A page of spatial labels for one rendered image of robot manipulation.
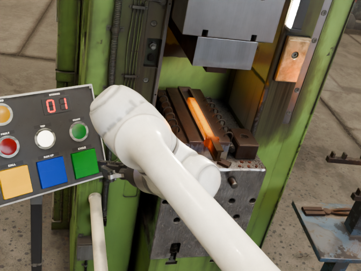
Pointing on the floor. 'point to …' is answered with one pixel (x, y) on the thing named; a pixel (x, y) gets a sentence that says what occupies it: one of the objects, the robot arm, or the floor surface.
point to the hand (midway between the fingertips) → (106, 166)
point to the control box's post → (36, 231)
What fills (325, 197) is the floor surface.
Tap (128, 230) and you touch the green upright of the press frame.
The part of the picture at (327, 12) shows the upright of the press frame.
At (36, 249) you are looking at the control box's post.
